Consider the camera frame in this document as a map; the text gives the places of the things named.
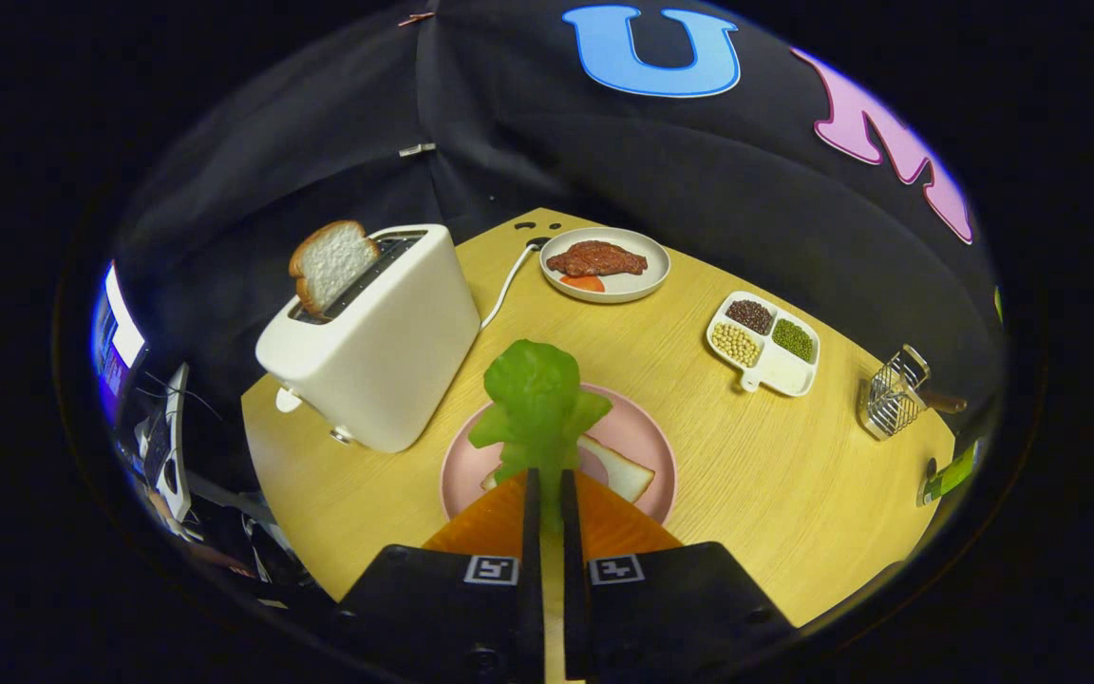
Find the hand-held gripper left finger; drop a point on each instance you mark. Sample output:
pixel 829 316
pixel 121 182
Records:
pixel 533 589

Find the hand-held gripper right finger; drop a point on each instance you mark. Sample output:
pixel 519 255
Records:
pixel 574 608

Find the green lettuce leaf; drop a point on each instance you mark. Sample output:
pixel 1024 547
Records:
pixel 537 399

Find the toasted white bread slice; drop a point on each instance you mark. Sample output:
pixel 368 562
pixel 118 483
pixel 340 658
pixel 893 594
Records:
pixel 330 266

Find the pink plate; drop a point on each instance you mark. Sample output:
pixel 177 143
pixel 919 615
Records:
pixel 642 432

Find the white toaster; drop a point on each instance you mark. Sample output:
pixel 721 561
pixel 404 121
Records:
pixel 386 351

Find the pile of yellow soybeans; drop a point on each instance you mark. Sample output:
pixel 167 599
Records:
pixel 735 344

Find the orange tomato slice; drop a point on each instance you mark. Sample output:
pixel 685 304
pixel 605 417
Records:
pixel 585 283

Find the white divided tray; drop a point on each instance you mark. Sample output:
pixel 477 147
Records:
pixel 784 375

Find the grey plate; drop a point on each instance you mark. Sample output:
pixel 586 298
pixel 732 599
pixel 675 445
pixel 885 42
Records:
pixel 625 288

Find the brown steak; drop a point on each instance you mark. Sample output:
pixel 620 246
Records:
pixel 594 258

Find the pile of dark red beans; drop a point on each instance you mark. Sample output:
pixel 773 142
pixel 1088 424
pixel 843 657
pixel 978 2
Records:
pixel 749 315

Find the pile of green beans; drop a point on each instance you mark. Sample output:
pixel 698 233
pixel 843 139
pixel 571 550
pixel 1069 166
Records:
pixel 793 339

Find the white-edged screen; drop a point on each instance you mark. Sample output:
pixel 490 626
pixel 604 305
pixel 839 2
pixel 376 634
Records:
pixel 172 446

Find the green bottle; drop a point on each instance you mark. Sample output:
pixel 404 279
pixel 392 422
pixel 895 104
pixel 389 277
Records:
pixel 951 475

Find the black backdrop cloth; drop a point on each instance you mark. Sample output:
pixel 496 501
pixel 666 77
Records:
pixel 699 171

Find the silver clip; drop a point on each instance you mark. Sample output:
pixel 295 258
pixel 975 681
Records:
pixel 417 149

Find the lit computer monitor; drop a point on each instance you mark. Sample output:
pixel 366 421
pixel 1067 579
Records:
pixel 115 342

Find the red clip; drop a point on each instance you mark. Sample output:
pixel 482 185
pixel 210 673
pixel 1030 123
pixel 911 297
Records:
pixel 414 18

